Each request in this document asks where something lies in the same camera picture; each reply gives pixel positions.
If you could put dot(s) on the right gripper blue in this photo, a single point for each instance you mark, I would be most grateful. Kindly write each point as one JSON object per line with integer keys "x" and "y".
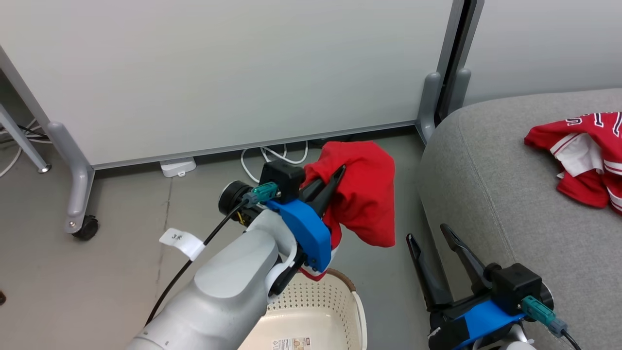
{"x": 471, "y": 321}

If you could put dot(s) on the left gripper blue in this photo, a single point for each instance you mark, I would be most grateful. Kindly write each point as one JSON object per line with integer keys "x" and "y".
{"x": 308, "y": 233}

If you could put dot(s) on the red hooded sweatshirt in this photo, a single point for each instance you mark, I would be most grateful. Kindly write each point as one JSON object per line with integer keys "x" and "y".
{"x": 364, "y": 194}

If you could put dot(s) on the red jersey with white number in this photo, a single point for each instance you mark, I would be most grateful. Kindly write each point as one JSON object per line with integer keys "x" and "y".
{"x": 583, "y": 160}

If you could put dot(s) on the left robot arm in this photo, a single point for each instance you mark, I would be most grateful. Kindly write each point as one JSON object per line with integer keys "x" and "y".
{"x": 228, "y": 287}

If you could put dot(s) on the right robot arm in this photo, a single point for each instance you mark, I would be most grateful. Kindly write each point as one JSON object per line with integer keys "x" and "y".
{"x": 510, "y": 340}

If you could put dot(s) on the grey fabric sofa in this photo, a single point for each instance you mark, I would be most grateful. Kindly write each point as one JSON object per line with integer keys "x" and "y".
{"x": 500, "y": 194}

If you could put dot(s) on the beige perforated laundry basket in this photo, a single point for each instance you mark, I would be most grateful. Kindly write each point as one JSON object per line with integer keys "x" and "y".
{"x": 316, "y": 311}

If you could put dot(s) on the grey partition leg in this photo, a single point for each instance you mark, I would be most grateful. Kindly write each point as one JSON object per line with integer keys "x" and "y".
{"x": 428, "y": 104}
{"x": 75, "y": 175}
{"x": 460, "y": 90}

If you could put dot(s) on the white power adapter box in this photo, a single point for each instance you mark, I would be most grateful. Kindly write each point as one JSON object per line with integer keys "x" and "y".
{"x": 178, "y": 166}

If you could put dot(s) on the large white partition panel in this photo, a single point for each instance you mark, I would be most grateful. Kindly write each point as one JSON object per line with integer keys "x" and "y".
{"x": 233, "y": 68}

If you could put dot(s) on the printed basket label sticker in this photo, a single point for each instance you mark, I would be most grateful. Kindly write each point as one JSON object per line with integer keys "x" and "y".
{"x": 291, "y": 343}

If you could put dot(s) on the black caster wheel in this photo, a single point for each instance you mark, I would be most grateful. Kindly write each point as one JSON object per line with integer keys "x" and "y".
{"x": 87, "y": 227}

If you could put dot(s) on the narrow white partition panel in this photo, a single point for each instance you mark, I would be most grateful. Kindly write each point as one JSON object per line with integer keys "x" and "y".
{"x": 544, "y": 43}

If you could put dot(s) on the grey metal table leg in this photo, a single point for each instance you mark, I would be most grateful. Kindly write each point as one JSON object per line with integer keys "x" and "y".
{"x": 22, "y": 141}

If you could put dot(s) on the black flat object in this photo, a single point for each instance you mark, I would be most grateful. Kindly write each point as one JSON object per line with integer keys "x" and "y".
{"x": 2, "y": 297}

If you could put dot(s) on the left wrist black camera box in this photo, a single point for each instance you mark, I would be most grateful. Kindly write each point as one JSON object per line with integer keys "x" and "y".
{"x": 284, "y": 180}

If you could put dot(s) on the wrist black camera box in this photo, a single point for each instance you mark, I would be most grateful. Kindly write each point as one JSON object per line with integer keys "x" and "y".
{"x": 517, "y": 287}
{"x": 284, "y": 180}

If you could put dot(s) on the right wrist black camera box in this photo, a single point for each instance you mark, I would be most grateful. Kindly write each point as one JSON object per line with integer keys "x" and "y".
{"x": 517, "y": 287}

